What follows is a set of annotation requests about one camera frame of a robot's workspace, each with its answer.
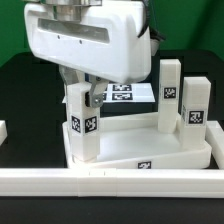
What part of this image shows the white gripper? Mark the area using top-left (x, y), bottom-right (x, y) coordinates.
top-left (24, 0), bottom-right (151, 108)

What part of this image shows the white desk top tray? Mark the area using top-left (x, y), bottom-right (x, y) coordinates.
top-left (62, 112), bottom-right (212, 169)

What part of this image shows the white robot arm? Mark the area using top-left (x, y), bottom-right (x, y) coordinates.
top-left (24, 0), bottom-right (165, 107)

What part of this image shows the white block left edge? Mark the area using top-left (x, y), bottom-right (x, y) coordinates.
top-left (0, 120), bottom-right (7, 146)

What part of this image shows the white marker base plate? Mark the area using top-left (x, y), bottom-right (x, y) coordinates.
top-left (61, 83), bottom-right (157, 104)

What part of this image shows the white front rail fence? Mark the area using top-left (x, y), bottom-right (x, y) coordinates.
top-left (0, 168), bottom-right (224, 198)

